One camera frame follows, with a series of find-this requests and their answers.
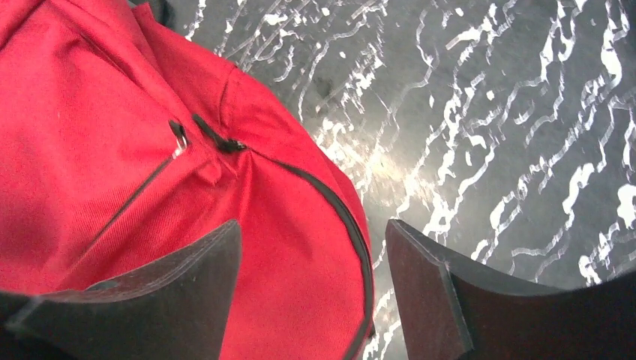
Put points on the red student backpack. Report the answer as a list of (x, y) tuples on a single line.
[(121, 142)]

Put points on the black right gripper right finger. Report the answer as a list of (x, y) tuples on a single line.
[(452, 307)]

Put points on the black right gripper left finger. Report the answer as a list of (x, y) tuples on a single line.
[(175, 307)]

